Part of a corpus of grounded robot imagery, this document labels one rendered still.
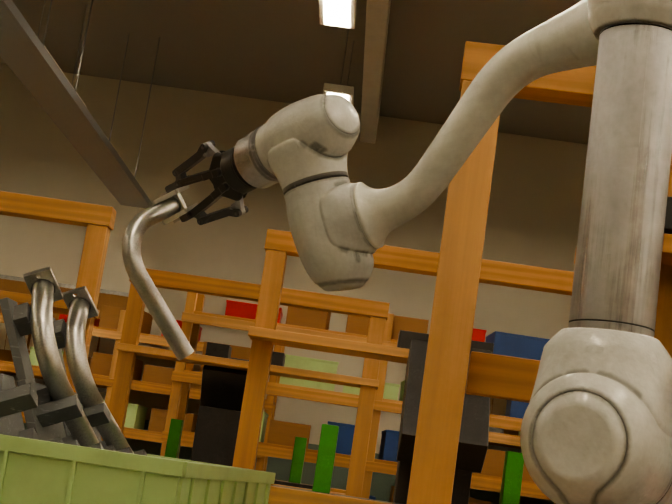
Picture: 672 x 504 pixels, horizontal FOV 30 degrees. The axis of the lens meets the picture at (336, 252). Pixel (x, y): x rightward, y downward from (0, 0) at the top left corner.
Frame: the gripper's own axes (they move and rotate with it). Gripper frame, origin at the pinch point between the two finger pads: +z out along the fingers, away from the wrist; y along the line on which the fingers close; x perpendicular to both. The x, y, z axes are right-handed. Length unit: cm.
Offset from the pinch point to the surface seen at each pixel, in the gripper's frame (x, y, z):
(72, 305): 26.1, -7.3, 2.8
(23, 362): 46.9, -11.0, -9.9
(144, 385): -566, -114, 766
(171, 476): 60, -28, -45
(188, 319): -458, -63, 544
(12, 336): 46.5, -7.2, -9.8
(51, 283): 36.4, -3.0, -9.3
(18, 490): 69, -22, -31
